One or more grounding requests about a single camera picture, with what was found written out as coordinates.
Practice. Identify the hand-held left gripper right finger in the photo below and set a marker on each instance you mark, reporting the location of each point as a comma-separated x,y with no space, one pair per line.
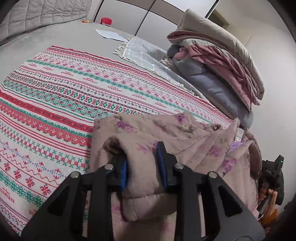
161,166

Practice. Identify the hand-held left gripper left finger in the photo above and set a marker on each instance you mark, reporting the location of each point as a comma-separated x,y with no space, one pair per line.
124,173

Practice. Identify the pink floral padded jacket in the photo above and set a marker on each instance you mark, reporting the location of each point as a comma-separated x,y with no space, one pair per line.
185,139

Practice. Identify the person's right hand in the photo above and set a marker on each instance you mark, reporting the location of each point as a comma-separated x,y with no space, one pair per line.
270,194

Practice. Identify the orange garment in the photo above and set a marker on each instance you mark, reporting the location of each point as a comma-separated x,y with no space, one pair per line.
271,216

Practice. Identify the grey folded quilt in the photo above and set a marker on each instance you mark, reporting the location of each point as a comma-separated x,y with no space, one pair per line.
208,81

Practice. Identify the red green patterned blanket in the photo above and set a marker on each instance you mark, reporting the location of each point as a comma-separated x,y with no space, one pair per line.
69,92

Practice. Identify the grey fringed cloth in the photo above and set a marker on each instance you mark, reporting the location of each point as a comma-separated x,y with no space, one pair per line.
148,55

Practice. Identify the pink folded quilt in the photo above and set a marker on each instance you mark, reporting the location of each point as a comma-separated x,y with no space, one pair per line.
222,62

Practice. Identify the white paper sheet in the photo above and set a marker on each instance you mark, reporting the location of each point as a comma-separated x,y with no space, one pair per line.
109,34

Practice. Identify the beige folded quilt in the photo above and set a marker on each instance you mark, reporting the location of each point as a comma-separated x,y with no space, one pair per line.
222,37

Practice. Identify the grey bed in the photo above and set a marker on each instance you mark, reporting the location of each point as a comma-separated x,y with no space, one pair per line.
69,34

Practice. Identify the white wardrobe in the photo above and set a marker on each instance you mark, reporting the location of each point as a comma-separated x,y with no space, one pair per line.
143,16

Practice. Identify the red container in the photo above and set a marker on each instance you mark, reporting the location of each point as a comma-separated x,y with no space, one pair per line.
106,21

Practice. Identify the grey quilted headboard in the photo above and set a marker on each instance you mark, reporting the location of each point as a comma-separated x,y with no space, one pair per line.
34,14

